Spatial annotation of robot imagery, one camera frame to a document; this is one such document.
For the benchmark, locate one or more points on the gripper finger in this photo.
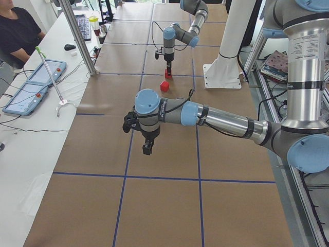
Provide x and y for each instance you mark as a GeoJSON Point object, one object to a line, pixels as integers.
{"type": "Point", "coordinates": [167, 66]}
{"type": "Point", "coordinates": [149, 148]}
{"type": "Point", "coordinates": [145, 147]}
{"type": "Point", "coordinates": [170, 68]}

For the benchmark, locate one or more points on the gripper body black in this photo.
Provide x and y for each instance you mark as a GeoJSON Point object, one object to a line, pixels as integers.
{"type": "Point", "coordinates": [168, 57]}
{"type": "Point", "coordinates": [149, 135]}

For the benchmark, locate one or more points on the red block one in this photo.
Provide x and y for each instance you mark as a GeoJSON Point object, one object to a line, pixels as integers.
{"type": "Point", "coordinates": [164, 86]}
{"type": "Point", "coordinates": [168, 74]}

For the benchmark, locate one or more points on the brown paper table cover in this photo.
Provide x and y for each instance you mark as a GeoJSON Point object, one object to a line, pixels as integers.
{"type": "Point", "coordinates": [197, 188]}

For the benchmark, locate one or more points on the metal cup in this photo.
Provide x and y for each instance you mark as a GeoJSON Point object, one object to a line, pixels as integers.
{"type": "Point", "coordinates": [103, 29]}

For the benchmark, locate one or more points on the black keyboard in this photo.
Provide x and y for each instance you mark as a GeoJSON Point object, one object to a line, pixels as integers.
{"type": "Point", "coordinates": [84, 26]}

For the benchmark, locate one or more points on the black computer mouse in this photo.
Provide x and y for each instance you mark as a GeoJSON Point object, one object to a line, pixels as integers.
{"type": "Point", "coordinates": [68, 47]}

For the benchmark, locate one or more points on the teach pendant far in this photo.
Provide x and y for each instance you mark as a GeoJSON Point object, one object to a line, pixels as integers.
{"type": "Point", "coordinates": [40, 76]}

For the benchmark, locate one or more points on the teach pendant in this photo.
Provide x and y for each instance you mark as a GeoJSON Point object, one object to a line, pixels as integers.
{"type": "Point", "coordinates": [40, 76]}
{"type": "Point", "coordinates": [26, 99]}

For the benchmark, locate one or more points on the teach pendant near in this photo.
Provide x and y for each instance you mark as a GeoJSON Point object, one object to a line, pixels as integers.
{"type": "Point", "coordinates": [26, 99]}

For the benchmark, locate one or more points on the seated person black shirt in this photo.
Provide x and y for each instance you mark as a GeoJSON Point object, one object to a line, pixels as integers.
{"type": "Point", "coordinates": [20, 34]}

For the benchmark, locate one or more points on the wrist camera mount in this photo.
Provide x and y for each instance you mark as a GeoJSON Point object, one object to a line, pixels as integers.
{"type": "Point", "coordinates": [131, 122]}
{"type": "Point", "coordinates": [158, 53]}

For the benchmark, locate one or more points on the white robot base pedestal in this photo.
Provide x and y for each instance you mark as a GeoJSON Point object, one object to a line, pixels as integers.
{"type": "Point", "coordinates": [223, 73]}

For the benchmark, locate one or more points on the aluminium frame post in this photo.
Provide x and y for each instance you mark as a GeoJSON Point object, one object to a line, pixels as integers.
{"type": "Point", "coordinates": [69, 14]}

